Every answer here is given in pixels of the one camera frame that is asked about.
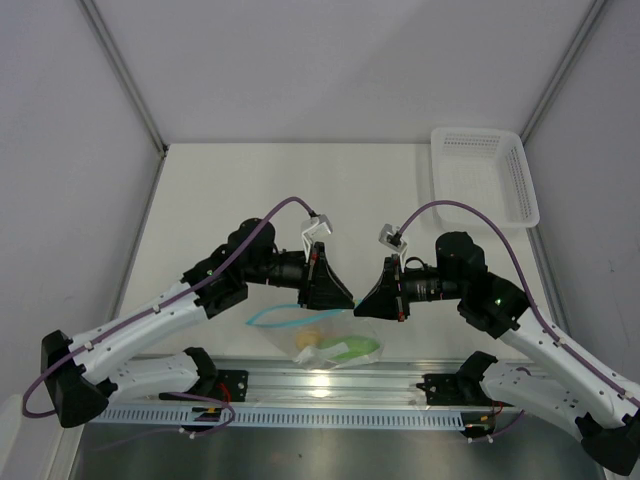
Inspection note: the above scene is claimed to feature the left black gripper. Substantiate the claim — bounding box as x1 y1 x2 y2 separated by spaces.
245 242 355 311

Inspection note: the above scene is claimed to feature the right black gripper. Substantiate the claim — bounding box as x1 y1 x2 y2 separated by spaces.
354 254 465 323

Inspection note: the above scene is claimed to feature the clear zip top bag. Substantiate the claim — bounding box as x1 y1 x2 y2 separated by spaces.
246 304 384 370

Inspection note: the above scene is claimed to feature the green toy vegetable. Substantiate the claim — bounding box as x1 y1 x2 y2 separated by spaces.
319 335 382 366

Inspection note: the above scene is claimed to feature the yellow toy fruit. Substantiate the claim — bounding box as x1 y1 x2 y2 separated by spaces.
295 330 323 351

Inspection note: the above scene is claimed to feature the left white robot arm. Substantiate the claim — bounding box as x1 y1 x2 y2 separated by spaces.
41 215 354 428

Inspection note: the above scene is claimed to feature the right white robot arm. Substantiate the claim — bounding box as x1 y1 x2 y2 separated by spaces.
354 226 639 476

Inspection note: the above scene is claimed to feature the white plastic basket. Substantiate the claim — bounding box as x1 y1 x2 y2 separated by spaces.
430 127 540 231

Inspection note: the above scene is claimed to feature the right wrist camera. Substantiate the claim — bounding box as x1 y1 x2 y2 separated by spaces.
378 224 409 270

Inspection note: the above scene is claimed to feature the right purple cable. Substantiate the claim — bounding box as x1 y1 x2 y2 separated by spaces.
389 200 640 409

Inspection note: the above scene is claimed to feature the purple cable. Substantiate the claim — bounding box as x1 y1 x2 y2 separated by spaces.
21 197 321 419
389 200 640 409

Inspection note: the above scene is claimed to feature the aluminium rail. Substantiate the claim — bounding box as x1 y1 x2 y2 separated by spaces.
124 354 566 412

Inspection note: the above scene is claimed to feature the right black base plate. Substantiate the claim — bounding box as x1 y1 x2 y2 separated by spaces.
415 373 492 407

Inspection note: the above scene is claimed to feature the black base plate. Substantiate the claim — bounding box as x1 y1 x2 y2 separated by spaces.
186 364 249 403
415 373 492 407

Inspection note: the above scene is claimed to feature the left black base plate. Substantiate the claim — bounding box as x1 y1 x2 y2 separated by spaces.
186 364 249 403

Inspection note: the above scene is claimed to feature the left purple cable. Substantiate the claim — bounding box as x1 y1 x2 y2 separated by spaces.
21 197 321 419

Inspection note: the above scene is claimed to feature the white slotted cable duct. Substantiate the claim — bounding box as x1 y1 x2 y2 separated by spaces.
94 404 465 431

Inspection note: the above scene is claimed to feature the right aluminium frame post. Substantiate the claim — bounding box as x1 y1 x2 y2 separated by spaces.
520 0 613 146

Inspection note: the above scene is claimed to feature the aluminium frame post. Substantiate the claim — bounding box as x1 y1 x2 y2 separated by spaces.
76 0 168 158
520 0 613 146

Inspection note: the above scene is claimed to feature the left aluminium frame post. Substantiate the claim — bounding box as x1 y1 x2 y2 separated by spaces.
76 0 168 158

